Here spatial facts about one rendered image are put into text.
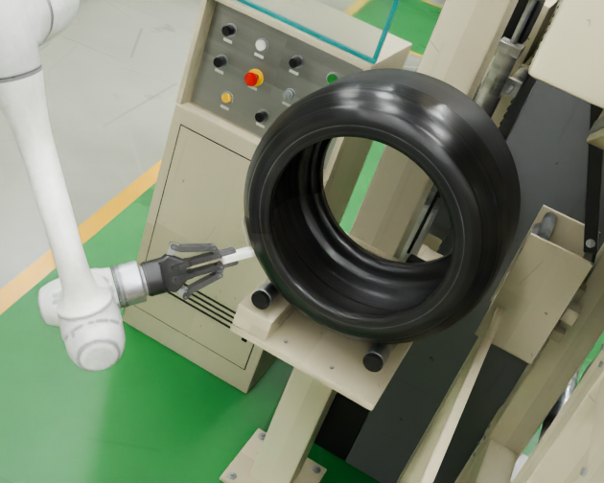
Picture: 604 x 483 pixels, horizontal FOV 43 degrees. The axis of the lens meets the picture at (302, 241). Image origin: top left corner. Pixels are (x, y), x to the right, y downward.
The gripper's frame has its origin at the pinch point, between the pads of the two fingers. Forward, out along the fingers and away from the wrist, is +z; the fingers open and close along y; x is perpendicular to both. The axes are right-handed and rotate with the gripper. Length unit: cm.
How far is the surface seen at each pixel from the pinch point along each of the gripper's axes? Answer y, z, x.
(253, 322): 16.8, 0.7, -0.9
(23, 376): 53, -61, -89
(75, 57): -27, -13, -346
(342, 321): 15.3, 16.6, 14.4
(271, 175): -17.1, 9.0, 7.6
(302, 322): 23.6, 13.5, -7.9
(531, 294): 23, 62, 14
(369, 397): 34.9, 19.9, 14.3
